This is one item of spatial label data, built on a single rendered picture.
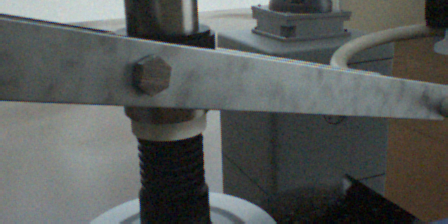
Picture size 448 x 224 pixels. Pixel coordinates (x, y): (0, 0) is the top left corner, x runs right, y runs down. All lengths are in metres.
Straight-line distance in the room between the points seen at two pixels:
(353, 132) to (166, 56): 1.16
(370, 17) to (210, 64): 6.24
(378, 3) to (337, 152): 5.27
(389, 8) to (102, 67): 6.51
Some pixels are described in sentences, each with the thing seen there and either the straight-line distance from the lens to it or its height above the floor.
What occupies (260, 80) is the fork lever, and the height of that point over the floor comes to 1.00.
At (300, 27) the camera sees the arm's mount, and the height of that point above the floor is 0.89.
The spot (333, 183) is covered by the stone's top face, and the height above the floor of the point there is 0.80.
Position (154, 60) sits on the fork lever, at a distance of 0.36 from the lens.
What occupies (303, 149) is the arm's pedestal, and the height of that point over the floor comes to 0.56.
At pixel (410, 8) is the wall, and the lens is 7.02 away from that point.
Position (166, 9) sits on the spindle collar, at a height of 1.06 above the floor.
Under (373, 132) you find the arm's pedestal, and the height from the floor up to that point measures 0.57.
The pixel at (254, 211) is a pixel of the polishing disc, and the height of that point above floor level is 0.83.
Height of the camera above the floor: 1.11
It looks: 17 degrees down
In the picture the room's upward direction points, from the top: 2 degrees counter-clockwise
